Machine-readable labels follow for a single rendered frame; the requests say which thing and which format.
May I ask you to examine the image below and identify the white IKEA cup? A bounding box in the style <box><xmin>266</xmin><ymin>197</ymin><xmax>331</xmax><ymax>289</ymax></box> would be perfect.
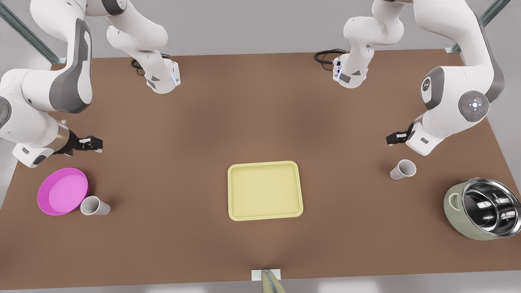
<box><xmin>80</xmin><ymin>196</ymin><xmax>111</xmax><ymax>216</ymax></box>
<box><xmin>390</xmin><ymin>159</ymin><xmax>417</xmax><ymax>181</ymax></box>

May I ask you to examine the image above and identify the pale yellow rectangular tray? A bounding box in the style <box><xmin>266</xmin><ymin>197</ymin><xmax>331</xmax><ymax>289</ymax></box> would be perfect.
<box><xmin>227</xmin><ymin>161</ymin><xmax>304</xmax><ymax>221</ymax></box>

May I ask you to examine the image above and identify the pink round plate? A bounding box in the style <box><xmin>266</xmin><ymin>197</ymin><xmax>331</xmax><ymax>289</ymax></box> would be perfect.
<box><xmin>37</xmin><ymin>168</ymin><xmax>90</xmax><ymax>216</ymax></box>

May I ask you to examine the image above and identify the grey-green steel pot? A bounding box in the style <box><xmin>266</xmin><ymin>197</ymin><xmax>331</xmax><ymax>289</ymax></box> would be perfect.
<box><xmin>443</xmin><ymin>177</ymin><xmax>521</xmax><ymax>241</ymax></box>

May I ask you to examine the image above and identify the black cable loop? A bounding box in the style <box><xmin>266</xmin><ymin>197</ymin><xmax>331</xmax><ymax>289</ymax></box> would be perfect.
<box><xmin>314</xmin><ymin>49</ymin><xmax>349</xmax><ymax>72</ymax></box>
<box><xmin>131</xmin><ymin>53</ymin><xmax>171</xmax><ymax>77</ymax></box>

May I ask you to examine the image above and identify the silver frame post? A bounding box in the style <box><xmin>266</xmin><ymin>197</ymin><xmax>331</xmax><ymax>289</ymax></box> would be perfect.
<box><xmin>251</xmin><ymin>269</ymin><xmax>286</xmax><ymax>293</ymax></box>
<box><xmin>0</xmin><ymin>2</ymin><xmax>66</xmax><ymax>65</ymax></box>
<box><xmin>445</xmin><ymin>0</ymin><xmax>512</xmax><ymax>55</ymax></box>

